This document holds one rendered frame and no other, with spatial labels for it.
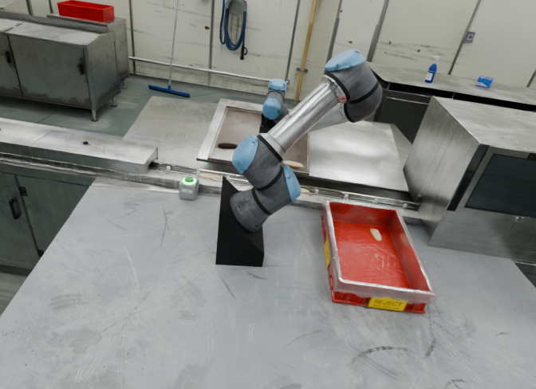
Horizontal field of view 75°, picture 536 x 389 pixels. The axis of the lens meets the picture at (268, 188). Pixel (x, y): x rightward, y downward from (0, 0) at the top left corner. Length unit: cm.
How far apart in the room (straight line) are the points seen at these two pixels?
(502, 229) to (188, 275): 124
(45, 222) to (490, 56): 536
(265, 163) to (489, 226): 98
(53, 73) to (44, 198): 248
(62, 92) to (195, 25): 200
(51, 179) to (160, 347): 108
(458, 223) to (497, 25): 435
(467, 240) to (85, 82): 364
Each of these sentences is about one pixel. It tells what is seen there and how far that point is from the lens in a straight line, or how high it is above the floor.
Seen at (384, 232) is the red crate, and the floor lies 82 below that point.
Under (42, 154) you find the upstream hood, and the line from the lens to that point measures 184.
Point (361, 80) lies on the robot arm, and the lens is 118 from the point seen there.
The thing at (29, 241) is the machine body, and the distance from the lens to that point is 224.
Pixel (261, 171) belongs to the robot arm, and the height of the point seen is 118.
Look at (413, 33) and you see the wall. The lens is 537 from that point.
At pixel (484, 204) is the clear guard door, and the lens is 160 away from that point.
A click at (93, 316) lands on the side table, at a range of 118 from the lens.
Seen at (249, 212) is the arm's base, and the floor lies 102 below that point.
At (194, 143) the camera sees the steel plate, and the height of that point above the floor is 82.
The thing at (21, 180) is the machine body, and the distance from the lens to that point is 199.
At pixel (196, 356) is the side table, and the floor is 82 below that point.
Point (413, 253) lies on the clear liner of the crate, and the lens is 140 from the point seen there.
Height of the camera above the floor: 174
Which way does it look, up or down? 33 degrees down
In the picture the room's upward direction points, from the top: 9 degrees clockwise
